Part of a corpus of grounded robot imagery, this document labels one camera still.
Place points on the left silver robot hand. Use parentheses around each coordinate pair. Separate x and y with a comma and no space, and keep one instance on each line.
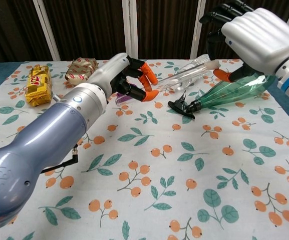
(109,72)

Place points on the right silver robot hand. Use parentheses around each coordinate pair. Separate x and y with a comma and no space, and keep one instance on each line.
(259,40)

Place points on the clear glass test tube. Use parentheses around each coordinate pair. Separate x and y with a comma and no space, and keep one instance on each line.
(181,76)

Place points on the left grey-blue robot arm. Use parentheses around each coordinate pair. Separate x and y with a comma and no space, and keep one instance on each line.
(34,145)

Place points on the gold foil packet red print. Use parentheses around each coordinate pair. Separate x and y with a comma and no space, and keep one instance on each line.
(81,72)

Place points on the purple toy brick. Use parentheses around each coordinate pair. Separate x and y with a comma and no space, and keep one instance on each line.
(123,100)

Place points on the dark folding screen white frames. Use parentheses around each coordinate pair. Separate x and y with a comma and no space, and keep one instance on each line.
(84,27)

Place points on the green spray bottle black trigger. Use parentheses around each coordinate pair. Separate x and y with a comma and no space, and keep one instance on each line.
(234,92)

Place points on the yellow snack packet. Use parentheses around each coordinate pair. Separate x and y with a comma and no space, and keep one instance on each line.
(39,85)

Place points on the clear plastic water bottle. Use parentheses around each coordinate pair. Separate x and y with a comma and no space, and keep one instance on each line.
(188,84)

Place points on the floral print tablecloth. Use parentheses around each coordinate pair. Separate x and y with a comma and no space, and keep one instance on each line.
(159,175)

